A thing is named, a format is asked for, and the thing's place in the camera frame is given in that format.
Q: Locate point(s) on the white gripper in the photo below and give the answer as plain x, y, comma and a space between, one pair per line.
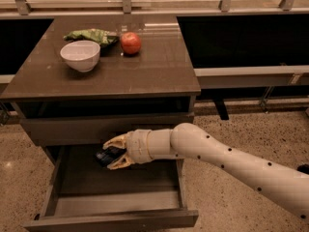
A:
137, 146

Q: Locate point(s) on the dark rxbar blueberry wrapper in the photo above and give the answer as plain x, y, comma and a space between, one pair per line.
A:
107, 156

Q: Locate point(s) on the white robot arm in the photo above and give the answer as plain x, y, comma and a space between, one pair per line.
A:
282, 185

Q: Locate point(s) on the closed top drawer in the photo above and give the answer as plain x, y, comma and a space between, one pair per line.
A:
96, 129

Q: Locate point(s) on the open middle drawer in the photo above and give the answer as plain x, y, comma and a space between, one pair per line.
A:
84, 197

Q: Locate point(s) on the grey drawer cabinet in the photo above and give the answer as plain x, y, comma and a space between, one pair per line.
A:
159, 80

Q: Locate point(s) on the white ceramic bowl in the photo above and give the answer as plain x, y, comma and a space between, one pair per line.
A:
81, 56

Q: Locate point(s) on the red apple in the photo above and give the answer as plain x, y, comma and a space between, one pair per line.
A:
130, 43

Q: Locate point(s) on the green chip bag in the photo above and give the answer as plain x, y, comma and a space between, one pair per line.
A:
102, 37

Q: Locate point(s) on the black object on floor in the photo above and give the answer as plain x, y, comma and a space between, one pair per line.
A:
304, 168

